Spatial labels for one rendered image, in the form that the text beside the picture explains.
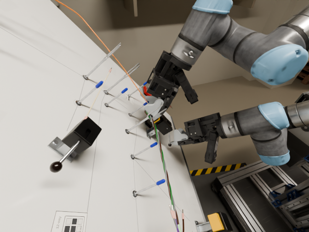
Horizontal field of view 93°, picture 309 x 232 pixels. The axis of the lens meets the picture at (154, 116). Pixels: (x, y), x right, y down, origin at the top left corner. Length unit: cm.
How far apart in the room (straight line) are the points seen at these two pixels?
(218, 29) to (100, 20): 176
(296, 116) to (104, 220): 57
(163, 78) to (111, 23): 170
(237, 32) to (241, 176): 138
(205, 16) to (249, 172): 149
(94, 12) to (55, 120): 180
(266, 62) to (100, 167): 38
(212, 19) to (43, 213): 44
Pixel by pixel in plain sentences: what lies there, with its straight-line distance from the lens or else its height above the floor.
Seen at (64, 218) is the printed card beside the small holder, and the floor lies 129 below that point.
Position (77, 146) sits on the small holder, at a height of 136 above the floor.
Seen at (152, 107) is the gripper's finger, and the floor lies 124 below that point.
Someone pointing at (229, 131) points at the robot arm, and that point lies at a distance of 49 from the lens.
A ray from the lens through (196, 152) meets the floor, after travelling 188.
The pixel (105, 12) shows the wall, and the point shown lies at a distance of 205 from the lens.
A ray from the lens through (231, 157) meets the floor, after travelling 198.
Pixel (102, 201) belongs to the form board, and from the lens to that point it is 32.
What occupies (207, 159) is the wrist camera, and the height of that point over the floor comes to 109.
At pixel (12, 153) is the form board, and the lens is 28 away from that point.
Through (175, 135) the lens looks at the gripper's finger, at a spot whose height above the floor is 109.
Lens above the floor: 154
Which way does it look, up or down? 44 degrees down
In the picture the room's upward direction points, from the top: straight up
